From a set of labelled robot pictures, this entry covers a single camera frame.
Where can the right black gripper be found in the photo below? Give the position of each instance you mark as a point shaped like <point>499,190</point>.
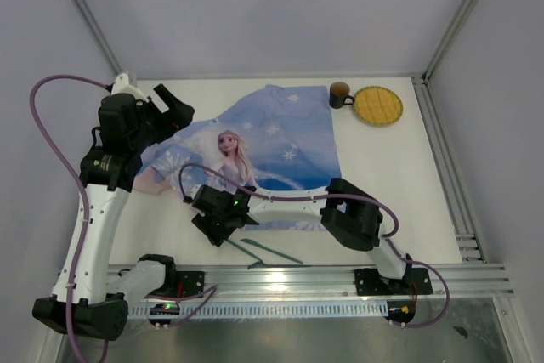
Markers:
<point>215,235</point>

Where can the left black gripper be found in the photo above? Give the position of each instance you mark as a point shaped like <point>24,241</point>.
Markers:
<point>178,115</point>

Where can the blue pink Elsa cloth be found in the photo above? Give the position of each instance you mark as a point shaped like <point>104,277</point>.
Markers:
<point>274,138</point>

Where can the teal plastic spoon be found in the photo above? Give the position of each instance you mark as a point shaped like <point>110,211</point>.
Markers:
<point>245,251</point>

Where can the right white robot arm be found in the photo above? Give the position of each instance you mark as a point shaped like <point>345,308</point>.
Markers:
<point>353,218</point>

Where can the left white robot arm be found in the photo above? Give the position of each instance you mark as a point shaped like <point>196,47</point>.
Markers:
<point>83,303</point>

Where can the teal plastic knife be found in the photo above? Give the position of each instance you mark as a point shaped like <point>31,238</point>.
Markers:
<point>254,243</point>

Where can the dark teal plastic fork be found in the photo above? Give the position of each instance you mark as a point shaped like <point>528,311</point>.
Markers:
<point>263,265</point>

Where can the brown paper cup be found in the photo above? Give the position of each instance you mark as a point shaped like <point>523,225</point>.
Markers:
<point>339,95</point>

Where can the yellow woven round plate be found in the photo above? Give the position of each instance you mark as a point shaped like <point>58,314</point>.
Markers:
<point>377,106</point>

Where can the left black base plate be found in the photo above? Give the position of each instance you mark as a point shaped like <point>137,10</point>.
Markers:
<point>188,284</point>

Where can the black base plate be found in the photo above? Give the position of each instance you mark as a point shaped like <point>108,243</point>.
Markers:
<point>416,281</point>
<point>188,284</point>

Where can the aluminium front rail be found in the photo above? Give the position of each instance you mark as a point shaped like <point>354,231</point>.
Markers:
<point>334,282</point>

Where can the white slotted cable duct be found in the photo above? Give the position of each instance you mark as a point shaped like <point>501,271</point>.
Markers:
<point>259,310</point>

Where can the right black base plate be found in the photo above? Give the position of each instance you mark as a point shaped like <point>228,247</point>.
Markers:
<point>416,281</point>

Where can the right aluminium side rail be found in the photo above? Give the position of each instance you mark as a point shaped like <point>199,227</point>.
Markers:
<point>460,214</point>

